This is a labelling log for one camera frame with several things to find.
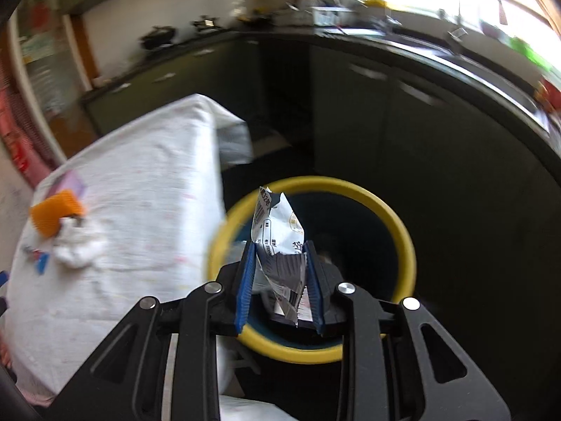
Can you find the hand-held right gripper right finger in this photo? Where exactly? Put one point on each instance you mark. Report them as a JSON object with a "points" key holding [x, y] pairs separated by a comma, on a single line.
{"points": [[315, 289]]}

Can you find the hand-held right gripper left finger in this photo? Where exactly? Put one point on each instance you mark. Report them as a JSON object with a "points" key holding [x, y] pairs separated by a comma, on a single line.
{"points": [[245, 289]]}

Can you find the white foil snack packet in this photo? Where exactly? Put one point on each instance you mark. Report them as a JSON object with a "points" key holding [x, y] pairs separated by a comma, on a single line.
{"points": [[274, 228]]}

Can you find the yellow rimmed dark bin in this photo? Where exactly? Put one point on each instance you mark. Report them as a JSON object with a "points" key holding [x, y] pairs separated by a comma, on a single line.
{"points": [[394, 237]]}

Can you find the crumpled white tissue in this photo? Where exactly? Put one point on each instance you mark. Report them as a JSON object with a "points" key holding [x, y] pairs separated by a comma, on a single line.
{"points": [[79, 248]]}

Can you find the dark base cabinets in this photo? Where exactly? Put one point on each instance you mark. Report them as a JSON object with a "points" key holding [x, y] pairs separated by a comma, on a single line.
{"points": [[438, 149]]}

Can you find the small pink white carton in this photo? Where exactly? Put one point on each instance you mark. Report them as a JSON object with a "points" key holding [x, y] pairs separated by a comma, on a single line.
{"points": [[70, 184]]}

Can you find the small blue wrapper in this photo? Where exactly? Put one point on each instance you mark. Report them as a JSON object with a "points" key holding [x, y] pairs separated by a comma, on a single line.
{"points": [[41, 264]]}

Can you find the green base cabinets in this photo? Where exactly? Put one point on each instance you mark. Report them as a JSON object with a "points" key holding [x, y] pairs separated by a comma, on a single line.
{"points": [[175, 83]]}

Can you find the clear plastic bag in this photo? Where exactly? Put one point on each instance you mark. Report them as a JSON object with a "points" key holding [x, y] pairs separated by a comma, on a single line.
{"points": [[100, 82]]}

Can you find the black kitchen countertop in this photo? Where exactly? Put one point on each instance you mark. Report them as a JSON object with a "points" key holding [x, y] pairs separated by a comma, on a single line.
{"points": [[394, 46]]}

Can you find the black gas stove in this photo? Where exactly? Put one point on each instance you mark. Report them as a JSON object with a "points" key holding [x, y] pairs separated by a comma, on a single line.
{"points": [[188, 35]]}

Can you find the black wok with lid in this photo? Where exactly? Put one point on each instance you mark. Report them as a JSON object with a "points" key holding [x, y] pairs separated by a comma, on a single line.
{"points": [[157, 38]]}

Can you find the red checked apron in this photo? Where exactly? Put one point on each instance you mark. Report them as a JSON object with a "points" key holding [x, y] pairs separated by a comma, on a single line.
{"points": [[17, 140]]}

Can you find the white dish rack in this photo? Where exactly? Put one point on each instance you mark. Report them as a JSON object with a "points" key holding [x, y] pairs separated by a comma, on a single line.
{"points": [[324, 16]]}

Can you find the steel double sink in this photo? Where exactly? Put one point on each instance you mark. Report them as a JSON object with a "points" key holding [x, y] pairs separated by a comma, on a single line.
{"points": [[504, 83]]}

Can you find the yellow sponge holder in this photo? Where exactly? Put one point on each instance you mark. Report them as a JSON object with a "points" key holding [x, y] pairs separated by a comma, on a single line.
{"points": [[375, 3]]}

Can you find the sliding glass door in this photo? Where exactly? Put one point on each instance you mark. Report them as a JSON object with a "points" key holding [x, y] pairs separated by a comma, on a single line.
{"points": [[48, 65]]}

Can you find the red plastic container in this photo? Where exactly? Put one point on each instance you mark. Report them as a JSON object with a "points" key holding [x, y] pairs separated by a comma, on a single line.
{"points": [[548, 94]]}

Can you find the green plastic container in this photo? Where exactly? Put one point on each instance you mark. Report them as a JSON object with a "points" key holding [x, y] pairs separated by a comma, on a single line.
{"points": [[530, 52]]}

